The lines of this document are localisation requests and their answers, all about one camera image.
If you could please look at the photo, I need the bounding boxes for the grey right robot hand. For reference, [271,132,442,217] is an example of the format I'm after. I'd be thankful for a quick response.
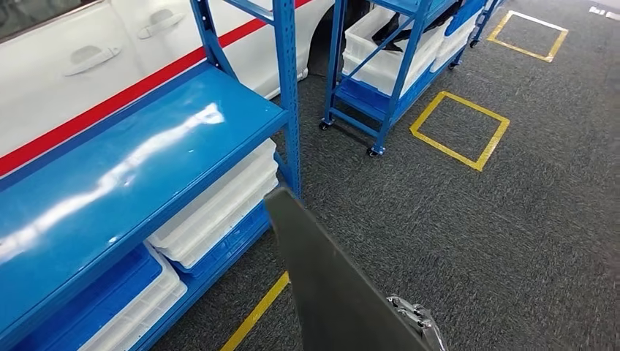
[386,295,449,351]

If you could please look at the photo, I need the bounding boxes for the black plastic plate frame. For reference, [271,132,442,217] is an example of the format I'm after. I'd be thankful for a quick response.
[263,186,432,351]

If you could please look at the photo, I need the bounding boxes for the blue wheeled shelf rack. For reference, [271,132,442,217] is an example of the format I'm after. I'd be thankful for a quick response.
[318,0,507,159]

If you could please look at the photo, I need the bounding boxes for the black plastic part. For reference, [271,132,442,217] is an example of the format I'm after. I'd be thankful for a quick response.
[371,0,466,53]

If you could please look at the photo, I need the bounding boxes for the blue metal shelf rack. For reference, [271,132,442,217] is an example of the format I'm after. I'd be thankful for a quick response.
[0,0,302,351]

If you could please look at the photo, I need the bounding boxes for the blue plastic bin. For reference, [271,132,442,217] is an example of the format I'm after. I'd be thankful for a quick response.
[14,244,163,351]
[334,75,405,122]
[169,200,272,279]

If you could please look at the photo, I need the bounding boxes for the white car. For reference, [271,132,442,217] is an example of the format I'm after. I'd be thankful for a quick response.
[0,0,371,161]

